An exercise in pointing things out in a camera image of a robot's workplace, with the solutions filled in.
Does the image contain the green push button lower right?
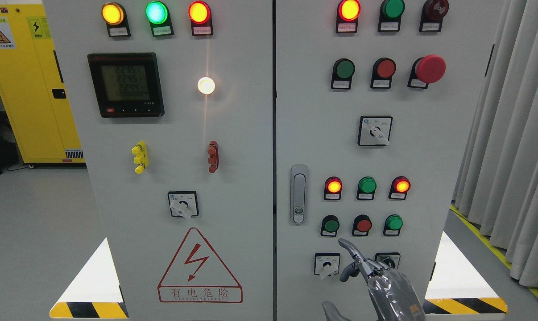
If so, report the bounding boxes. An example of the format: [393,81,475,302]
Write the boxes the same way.
[383,214,403,236]

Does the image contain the yellow black floor hazard tape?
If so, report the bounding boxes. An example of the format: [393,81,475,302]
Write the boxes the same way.
[449,203,538,299]

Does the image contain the green push button upper row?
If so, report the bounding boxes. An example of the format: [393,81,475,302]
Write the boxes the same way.
[330,58,356,90]

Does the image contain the left striped cabinet foot plate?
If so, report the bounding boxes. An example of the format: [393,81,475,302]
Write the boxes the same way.
[49,239,128,320]

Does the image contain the white lit indicator lamp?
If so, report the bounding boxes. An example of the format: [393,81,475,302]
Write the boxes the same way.
[197,77,216,95]

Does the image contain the green indicator light top right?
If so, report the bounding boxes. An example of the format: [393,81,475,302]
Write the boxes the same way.
[377,0,405,33]

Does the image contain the red emergency stop mushroom button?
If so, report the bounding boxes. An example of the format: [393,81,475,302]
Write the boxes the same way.
[407,54,447,89]

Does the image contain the green indicator light middle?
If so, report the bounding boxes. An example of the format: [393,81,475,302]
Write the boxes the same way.
[356,176,377,201]

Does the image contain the red push button upper row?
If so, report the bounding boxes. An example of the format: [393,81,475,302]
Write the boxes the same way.
[370,58,396,89]

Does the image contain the red terminal connector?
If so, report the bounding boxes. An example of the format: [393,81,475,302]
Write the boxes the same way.
[207,141,220,173]

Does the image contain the grey curtain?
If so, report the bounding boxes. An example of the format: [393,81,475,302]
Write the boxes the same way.
[454,0,538,288]

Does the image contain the red indicator light middle left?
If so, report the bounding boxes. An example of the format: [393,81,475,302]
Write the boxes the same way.
[323,177,343,201]

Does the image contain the black key selector switch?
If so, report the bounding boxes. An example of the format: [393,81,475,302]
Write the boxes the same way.
[375,252,401,268]

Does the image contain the upper right rotary selector switch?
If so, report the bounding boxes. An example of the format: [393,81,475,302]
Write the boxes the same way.
[357,115,393,147]

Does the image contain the red electrical hazard warning sign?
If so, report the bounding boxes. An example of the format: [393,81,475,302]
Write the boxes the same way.
[157,227,243,304]

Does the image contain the red indicator light top right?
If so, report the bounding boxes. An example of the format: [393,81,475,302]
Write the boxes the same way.
[335,0,361,34]

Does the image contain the green start push button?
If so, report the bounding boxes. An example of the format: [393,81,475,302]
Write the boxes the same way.
[320,215,339,237]

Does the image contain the red indicator light middle right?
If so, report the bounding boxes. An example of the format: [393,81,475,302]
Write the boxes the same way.
[389,176,410,200]

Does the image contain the lower white rotary selector switch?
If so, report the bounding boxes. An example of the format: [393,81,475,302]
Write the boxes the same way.
[314,253,340,280]

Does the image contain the grey electrical control cabinet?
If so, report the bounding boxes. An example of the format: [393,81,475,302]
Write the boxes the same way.
[43,0,505,321]

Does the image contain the red push button lower row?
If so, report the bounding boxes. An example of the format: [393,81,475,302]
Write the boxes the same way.
[352,214,372,236]

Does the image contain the green indicator light top left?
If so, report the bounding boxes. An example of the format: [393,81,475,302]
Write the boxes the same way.
[145,1,174,37]

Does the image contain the black digital power meter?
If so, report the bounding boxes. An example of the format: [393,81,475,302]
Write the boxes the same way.
[87,52,165,118]

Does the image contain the left door rotary selector switch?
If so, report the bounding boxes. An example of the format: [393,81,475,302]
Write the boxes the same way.
[167,191,199,218]

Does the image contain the red indicator light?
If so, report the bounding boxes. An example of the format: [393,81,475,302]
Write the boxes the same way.
[335,0,361,34]
[323,177,343,201]
[188,0,214,36]
[389,176,410,200]

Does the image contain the yellow terminal connector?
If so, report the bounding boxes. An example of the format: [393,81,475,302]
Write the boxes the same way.
[132,141,149,174]

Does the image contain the red push button row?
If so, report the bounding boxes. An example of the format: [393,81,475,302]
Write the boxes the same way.
[370,58,396,89]
[352,214,372,236]

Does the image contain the red indicator light top left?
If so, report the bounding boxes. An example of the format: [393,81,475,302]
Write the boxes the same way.
[188,0,214,36]

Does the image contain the green indicator light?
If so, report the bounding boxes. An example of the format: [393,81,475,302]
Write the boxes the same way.
[377,0,405,33]
[356,176,377,201]
[145,1,174,37]

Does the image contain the dark red buzzer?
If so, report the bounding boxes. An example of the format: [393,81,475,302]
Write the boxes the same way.
[418,0,449,33]

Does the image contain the right striped cabinet foot plate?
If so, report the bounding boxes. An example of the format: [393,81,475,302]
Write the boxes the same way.
[422,231,509,316]

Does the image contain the striped cabinet foot plate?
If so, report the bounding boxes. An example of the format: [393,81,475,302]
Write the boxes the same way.
[49,239,128,320]
[422,231,509,316]

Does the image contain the yellow safety storage cabinet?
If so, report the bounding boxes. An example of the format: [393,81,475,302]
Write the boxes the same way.
[0,4,85,163]

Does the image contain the silver cabinet door handle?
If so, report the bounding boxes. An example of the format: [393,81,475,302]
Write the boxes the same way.
[290,165,309,224]

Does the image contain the yellow indicator light top left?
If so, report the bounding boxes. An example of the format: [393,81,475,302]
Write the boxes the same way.
[101,2,131,38]

